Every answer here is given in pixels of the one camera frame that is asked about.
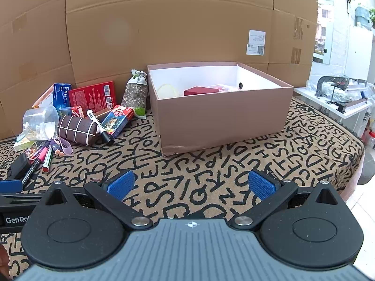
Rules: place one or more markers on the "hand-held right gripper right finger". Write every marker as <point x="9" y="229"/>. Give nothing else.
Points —
<point x="262" y="184"/>

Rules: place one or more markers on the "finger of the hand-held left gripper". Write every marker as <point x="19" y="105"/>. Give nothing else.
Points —
<point x="10" y="186"/>

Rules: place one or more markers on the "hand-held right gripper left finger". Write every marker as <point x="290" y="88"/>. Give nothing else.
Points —
<point x="121" y="186"/>

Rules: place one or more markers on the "pink cardboard box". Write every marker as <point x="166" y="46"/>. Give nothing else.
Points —
<point x="222" y="117"/>

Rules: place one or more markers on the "black pen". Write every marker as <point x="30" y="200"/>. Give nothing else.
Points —
<point x="30" y="171"/>

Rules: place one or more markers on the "small green box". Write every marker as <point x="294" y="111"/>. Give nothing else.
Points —
<point x="22" y="145"/>

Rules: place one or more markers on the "small picture card box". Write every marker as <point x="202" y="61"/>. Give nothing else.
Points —
<point x="33" y="150"/>

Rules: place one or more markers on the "pink marker pen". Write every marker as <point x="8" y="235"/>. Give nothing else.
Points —
<point x="43" y="153"/>

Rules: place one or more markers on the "red capped marker pen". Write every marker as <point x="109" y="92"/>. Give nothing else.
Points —
<point x="48" y="159"/>

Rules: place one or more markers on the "letter printed blanket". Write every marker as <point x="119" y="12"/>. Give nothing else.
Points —
<point x="205" y="166"/>

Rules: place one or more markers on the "purple toy figure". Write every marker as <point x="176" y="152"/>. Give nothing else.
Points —
<point x="55" y="145"/>

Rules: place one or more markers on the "playing card box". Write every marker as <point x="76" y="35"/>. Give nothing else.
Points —
<point x="115" y="121"/>

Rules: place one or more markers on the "white marker black cap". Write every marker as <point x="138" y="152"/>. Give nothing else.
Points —
<point x="98" y="123"/>

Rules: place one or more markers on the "brown grid pencil case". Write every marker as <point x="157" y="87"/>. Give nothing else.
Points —
<point x="77" y="130"/>

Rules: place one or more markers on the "clear plastic cup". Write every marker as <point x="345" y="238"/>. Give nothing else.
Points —
<point x="41" y="120"/>

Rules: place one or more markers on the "small red blue box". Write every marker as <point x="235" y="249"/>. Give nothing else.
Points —
<point x="71" y="111"/>

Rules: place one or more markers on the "dried herb sachet bag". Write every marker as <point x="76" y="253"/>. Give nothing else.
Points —
<point x="134" y="92"/>

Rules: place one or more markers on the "white orange carton box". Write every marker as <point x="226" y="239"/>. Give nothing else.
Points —
<point x="44" y="96"/>

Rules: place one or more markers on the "red flat box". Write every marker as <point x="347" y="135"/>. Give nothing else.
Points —
<point x="92" y="93"/>

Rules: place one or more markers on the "white side table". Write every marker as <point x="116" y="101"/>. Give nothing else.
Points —
<point x="331" y="108"/>

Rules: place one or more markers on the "pink patterned packet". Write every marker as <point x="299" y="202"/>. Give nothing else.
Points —
<point x="224" y="87"/>

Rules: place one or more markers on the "blue carton box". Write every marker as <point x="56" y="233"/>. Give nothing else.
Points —
<point x="62" y="95"/>

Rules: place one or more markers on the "pale yellow round object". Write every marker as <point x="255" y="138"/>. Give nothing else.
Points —
<point x="167" y="91"/>

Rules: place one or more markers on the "grey round object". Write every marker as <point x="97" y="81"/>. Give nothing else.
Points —
<point x="367" y="177"/>

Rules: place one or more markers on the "dark red small box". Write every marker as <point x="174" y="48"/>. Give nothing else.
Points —
<point x="200" y="91"/>

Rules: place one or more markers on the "black metal bar tool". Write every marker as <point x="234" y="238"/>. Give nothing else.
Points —
<point x="353" y="104"/>

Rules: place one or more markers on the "grey metal clamp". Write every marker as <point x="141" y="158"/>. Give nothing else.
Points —
<point x="331" y="79"/>

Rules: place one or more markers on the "clear plastic bag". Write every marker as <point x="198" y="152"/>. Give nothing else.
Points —
<point x="351" y="92"/>

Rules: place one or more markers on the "brown cardboard sheet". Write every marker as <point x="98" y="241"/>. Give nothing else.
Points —
<point x="164" y="29"/>
<point x="293" y="5"/>
<point x="32" y="49"/>

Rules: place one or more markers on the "white shipping label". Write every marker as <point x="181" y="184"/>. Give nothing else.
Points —
<point x="257" y="42"/>

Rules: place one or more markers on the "grey plant pot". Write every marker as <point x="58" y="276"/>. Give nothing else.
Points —
<point x="362" y="16"/>

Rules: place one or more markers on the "wall mirror panel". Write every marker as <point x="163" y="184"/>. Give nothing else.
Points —
<point x="322" y="32"/>

